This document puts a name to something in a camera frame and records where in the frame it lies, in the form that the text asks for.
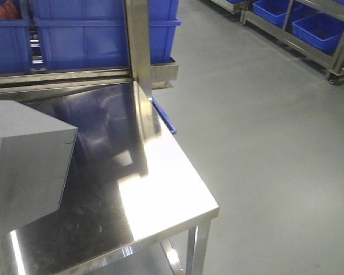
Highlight gray square base block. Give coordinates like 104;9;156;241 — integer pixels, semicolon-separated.
0;100;77;236

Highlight stainless steel rack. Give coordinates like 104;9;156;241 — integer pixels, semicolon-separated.
215;0;344;85

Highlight blue bin on rack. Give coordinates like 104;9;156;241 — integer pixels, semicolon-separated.
252;0;319;29
292;13;344;54

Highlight stainless steel shelf tray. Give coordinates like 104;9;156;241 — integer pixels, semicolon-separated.
0;56;179;95

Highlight blue bin with red contents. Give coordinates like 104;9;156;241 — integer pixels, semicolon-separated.
0;1;32;74

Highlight blue plastic bin right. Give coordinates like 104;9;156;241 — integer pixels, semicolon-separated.
29;1;181;70

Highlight stainless steel upright right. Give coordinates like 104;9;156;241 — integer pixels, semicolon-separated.
124;0;152;100

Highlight red mesh bag contents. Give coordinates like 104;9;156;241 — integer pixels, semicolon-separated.
0;0;22;20

